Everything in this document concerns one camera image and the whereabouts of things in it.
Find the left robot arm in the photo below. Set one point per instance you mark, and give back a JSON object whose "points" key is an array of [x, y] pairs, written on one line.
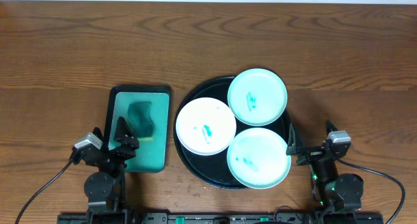
{"points": [[105, 189]]}

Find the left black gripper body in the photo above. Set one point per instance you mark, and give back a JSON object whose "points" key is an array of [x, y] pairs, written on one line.
{"points": [[113, 153]]}

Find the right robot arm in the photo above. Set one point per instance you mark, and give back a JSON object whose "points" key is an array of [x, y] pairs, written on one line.
{"points": [[336, 192]]}

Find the near mint green plate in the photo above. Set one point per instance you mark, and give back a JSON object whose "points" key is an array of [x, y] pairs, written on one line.
{"points": [[257, 158]]}

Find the mint green plate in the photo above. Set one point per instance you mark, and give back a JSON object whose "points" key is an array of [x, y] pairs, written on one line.
{"points": [[257, 158], [257, 97]]}

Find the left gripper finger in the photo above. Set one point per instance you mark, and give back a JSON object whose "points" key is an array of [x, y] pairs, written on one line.
{"points": [[124, 135], [97, 134]]}

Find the far mint green plate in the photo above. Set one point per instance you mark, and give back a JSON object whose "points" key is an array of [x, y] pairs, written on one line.
{"points": [[257, 97]]}

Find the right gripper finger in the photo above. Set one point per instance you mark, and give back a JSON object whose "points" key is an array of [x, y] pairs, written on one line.
{"points": [[295, 142], [330, 127]]}

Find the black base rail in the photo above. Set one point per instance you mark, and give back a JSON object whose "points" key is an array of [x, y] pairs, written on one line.
{"points": [[164, 218]]}

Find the round black serving tray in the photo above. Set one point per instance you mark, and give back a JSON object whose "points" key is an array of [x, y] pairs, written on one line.
{"points": [[214, 169]]}

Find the green scrubbing sponge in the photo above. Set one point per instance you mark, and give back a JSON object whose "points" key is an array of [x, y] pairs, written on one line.
{"points": [[140, 119]]}

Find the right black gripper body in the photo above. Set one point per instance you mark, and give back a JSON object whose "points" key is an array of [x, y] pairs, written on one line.
{"points": [[311, 153]]}

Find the white plate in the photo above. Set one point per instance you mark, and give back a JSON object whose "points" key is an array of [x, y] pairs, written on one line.
{"points": [[206, 126]]}

